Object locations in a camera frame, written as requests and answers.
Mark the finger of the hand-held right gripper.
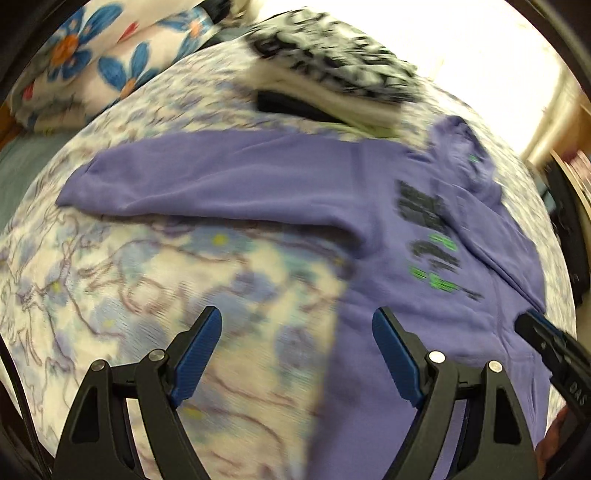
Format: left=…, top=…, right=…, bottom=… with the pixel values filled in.
left=514, top=311, right=578, bottom=370

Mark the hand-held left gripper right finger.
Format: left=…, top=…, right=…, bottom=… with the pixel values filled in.
left=372, top=305, right=541, bottom=480

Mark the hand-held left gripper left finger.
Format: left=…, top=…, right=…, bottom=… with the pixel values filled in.
left=55, top=306, right=223, bottom=480

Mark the purple printed sweatshirt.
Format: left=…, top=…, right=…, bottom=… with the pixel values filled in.
left=55, top=115, right=573, bottom=480

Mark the person's right hand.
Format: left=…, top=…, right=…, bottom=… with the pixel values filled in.
left=537, top=407, right=572, bottom=480

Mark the blue floral bed sheet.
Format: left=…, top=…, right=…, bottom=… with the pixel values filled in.
left=0, top=32, right=578, bottom=480

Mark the black bag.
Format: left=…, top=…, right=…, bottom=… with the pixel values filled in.
left=547, top=157, right=591, bottom=305

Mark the wooden shelf unit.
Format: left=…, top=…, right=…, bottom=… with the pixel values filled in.
left=522, top=76, right=591, bottom=185

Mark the black folded garment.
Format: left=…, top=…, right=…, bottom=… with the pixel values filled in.
left=256, top=90, right=352, bottom=126

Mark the cream folded garment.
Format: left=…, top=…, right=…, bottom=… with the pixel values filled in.
left=247, top=67, right=403, bottom=136

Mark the blue flower patterned pillow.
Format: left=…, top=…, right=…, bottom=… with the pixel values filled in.
left=9, top=0, right=222, bottom=136

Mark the black and white printed garment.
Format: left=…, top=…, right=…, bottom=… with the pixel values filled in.
left=247, top=7, right=422, bottom=110

